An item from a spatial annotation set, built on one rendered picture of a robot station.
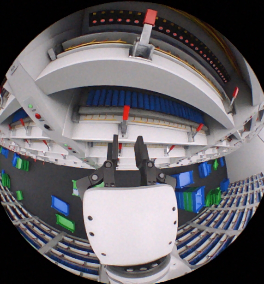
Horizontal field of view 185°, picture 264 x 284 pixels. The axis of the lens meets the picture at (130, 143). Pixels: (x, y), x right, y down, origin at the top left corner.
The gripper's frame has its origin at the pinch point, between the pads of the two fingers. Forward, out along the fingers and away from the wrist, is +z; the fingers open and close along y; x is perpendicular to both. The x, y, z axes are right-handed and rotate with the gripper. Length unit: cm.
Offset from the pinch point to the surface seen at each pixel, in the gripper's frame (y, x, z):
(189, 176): 106, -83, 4
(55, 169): -96, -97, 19
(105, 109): -5.2, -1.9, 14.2
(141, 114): 5.0, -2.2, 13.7
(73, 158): -36, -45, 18
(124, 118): 0.0, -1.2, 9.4
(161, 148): 23.2, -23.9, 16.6
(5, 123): -86, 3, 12
